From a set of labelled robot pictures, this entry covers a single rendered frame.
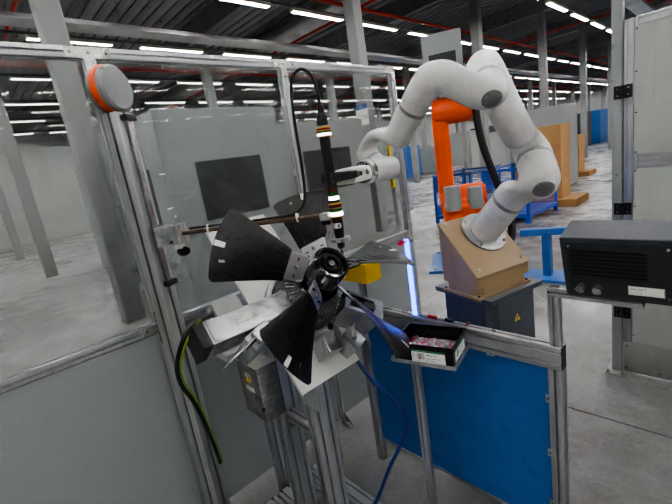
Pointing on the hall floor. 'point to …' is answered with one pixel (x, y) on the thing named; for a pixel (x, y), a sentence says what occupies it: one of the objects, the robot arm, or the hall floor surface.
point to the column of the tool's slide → (164, 305)
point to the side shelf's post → (276, 454)
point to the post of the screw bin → (424, 433)
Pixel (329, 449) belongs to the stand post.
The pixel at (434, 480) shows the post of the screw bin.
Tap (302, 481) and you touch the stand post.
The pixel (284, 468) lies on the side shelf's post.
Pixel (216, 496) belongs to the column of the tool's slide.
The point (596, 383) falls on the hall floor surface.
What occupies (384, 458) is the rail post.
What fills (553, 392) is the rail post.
